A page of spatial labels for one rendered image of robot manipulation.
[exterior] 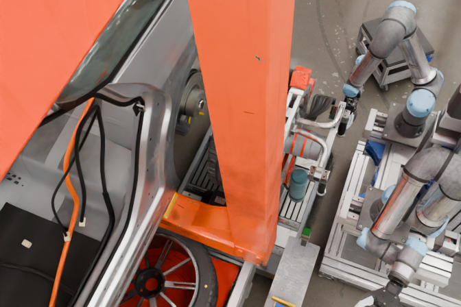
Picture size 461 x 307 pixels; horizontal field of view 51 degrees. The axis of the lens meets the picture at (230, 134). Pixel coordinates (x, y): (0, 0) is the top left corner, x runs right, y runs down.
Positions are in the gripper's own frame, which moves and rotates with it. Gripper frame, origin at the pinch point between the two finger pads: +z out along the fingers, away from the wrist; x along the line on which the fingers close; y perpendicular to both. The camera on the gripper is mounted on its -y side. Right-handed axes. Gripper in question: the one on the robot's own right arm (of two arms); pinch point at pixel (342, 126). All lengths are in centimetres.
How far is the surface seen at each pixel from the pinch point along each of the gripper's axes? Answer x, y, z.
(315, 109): -13.4, 19.0, 7.3
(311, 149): -9.8, 6.7, 21.4
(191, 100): -75, 9, 17
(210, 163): -50, 14, 48
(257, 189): -17, 68, 73
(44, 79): -17, 182, 114
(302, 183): -9.7, -9.6, 32.6
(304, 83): -21.5, 29.2, 2.2
